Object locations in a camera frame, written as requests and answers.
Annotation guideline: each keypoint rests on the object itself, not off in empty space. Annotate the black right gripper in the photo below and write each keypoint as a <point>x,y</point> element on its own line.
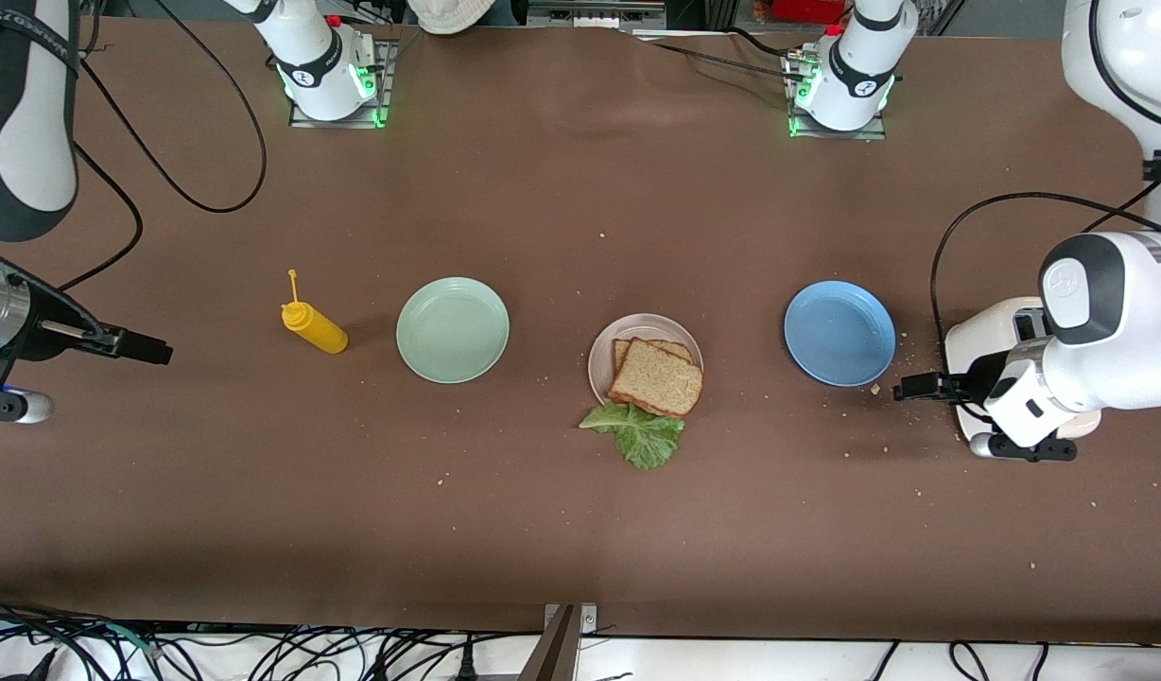
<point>43,322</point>

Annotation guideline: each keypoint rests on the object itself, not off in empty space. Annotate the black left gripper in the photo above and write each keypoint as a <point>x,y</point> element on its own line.
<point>970,385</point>

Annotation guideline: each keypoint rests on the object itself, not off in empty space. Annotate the yellow mustard squeeze bottle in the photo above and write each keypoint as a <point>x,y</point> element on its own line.
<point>316,329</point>

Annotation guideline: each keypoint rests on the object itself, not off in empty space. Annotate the toasted brown bread slice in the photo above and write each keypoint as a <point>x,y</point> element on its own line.
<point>658,378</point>
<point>656,348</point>

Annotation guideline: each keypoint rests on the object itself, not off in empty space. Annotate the green lettuce leaf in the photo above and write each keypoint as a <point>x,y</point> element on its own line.
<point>647,437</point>

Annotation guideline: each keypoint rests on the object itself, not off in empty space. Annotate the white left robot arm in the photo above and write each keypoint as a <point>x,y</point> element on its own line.
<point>1110,322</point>

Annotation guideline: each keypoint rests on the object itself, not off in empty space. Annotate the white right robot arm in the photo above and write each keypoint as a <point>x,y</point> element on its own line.
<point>23,113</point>

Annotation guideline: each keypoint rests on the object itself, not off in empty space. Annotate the blue plate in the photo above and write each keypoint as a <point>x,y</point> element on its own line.
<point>840,333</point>

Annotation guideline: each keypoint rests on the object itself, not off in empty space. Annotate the pale green plate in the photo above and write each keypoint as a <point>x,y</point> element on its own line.
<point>453,331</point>

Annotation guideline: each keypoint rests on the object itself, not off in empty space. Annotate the beige plate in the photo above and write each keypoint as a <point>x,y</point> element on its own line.
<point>601,364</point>

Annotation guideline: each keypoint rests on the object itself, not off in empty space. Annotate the white two-slot toaster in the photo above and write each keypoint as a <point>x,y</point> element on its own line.
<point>987,331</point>

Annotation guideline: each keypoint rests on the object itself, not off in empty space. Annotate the red box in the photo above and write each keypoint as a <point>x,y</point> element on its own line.
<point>812,9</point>

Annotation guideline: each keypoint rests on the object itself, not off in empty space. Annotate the white cloth hat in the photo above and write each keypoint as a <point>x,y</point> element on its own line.
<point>453,14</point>

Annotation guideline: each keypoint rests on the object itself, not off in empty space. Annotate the dark metal bar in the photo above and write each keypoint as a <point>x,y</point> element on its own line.
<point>552,653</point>

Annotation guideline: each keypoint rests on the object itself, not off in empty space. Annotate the metal equipment rack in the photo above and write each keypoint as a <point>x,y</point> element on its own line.
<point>590,11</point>

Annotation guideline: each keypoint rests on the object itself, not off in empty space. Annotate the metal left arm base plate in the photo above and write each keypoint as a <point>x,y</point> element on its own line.
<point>826,134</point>

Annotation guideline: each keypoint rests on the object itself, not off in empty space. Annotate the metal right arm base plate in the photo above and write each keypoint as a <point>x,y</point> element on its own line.
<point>384,95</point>

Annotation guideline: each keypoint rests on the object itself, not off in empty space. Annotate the silver metal table bracket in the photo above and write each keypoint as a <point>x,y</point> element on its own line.
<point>588,619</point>

